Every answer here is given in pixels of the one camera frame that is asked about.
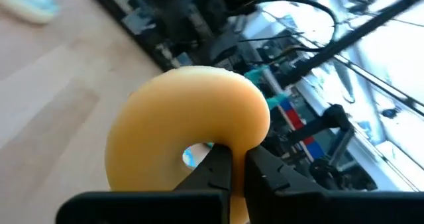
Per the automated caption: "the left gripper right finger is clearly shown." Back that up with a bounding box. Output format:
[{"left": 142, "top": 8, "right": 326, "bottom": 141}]
[{"left": 244, "top": 146, "right": 327, "bottom": 198}]

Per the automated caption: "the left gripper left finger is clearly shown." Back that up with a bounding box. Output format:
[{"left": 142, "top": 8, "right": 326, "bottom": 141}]
[{"left": 175, "top": 143, "right": 233, "bottom": 194}]

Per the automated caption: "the black diagonal bar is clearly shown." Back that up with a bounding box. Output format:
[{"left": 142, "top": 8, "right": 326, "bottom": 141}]
[{"left": 278, "top": 0, "right": 424, "bottom": 89}]

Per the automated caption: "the chocolate icing donut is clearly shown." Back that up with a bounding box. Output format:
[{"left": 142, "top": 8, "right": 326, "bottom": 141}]
[{"left": 105, "top": 66, "right": 271, "bottom": 224}]

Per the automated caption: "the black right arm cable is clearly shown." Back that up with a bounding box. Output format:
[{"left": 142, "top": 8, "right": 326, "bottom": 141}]
[{"left": 228, "top": 0, "right": 339, "bottom": 54}]

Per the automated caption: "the cream donut green icing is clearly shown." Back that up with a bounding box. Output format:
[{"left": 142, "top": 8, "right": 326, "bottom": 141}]
[{"left": 0, "top": 0, "right": 60, "bottom": 25}]

